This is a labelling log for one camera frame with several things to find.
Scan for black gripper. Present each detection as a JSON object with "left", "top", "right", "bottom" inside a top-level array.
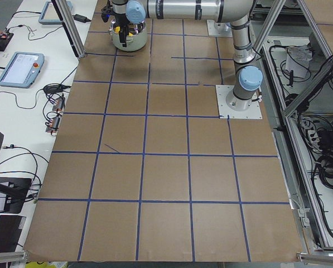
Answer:
[{"left": 111, "top": 4, "right": 127, "bottom": 47}]

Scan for yellow toy corn cob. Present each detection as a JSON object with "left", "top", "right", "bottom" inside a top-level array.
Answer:
[{"left": 113, "top": 26, "right": 134, "bottom": 36}]

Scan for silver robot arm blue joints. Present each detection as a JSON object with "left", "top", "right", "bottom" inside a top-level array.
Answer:
[{"left": 101, "top": 0, "right": 263, "bottom": 112}]

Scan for white steel cooking pot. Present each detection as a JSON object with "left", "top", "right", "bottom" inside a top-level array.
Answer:
[{"left": 109, "top": 19, "right": 147, "bottom": 52}]

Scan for black power adapter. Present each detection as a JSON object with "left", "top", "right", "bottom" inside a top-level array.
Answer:
[{"left": 73, "top": 14, "right": 91, "bottom": 23}]

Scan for far blue teach pendant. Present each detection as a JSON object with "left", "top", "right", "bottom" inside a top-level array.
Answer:
[{"left": 38, "top": 1, "right": 61, "bottom": 25}]

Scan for blue teach pendant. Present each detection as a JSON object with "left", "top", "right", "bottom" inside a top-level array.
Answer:
[
  {"left": 38, "top": 1, "right": 61, "bottom": 25},
  {"left": 0, "top": 51, "right": 45, "bottom": 88}
]

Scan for small electronics board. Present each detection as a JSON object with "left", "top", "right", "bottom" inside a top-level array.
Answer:
[
  {"left": 52, "top": 96, "right": 65, "bottom": 112},
  {"left": 45, "top": 116, "right": 61, "bottom": 134}
]

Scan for near blue teach pendant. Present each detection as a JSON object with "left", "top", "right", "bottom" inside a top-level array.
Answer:
[{"left": 0, "top": 51, "right": 45, "bottom": 88}]

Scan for brown paper table cover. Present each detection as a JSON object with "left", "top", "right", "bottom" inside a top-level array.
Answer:
[{"left": 25, "top": 1, "right": 302, "bottom": 262}]

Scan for black monitor stand base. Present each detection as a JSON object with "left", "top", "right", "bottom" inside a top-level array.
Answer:
[{"left": 0, "top": 177, "right": 32, "bottom": 214}]

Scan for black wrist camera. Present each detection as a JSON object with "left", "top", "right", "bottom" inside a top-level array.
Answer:
[{"left": 101, "top": 6, "right": 113, "bottom": 23}]

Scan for aluminium frame post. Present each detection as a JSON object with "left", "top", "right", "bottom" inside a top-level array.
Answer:
[{"left": 51, "top": 0, "right": 86, "bottom": 59}]

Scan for coiled black cables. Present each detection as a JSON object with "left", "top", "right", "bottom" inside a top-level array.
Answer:
[{"left": 312, "top": 153, "right": 333, "bottom": 190}]

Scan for aluminium frame side rail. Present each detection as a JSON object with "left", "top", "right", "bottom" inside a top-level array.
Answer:
[{"left": 251, "top": 1, "right": 333, "bottom": 251}]

